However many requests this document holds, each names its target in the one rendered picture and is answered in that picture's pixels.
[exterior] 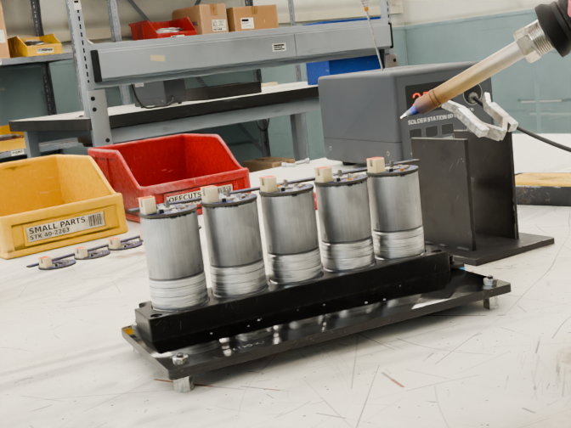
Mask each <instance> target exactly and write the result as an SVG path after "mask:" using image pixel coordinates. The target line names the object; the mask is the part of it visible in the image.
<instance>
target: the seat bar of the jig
mask: <svg viewBox="0 0 571 428"><path fill-rule="evenodd" d="M375 263H376V265H374V266H372V267H368V268H365V269H361V270H357V271H349V272H331V271H326V270H324V266H323V262H322V271H323V277H321V278H319V279H316V280H313V281H309V282H305V283H300V284H274V283H270V278H269V274H268V275H266V279H267V286H268V288H267V289H266V290H264V291H262V292H259V293H257V294H253V295H249V296H240V297H217V296H214V295H213V293H212V287H209V288H207V291H208V298H209V302H207V303H206V304H204V305H201V306H199V307H194V308H191V309H186V310H181V311H173V312H161V311H156V310H153V308H152V307H153V306H152V302H151V301H145V302H141V303H139V308H135V309H134V312H135V318H136V324H137V330H138V332H139V333H140V334H141V335H143V336H144V337H145V338H146V339H148V340H149V341H150V342H157V341H163V340H166V339H171V338H174V337H178V336H181V335H187V334H192V333H195V332H199V331H202V330H206V329H212V328H217V327H220V326H224V325H227V324H233V323H237V322H241V321H245V320H248V319H252V318H258V317H262V316H266V315H269V314H273V313H279V312H283V311H287V310H291V309H294V308H298V307H304V306H308V305H312V304H315V303H319V302H322V301H329V300H333V299H336V298H340V297H344V296H350V295H353V294H358V293H361V292H365V291H368V290H374V289H379V288H382V287H386V286H389V285H393V284H399V283H403V282H407V281H411V280H414V279H420V278H425V277H428V276H432V275H435V274H439V273H445V272H449V271H450V268H449V251H447V250H443V249H439V248H436V247H432V246H429V245H425V254H424V255H421V256H417V257H413V258H409V259H402V260H382V259H377V258H375Z"/></svg>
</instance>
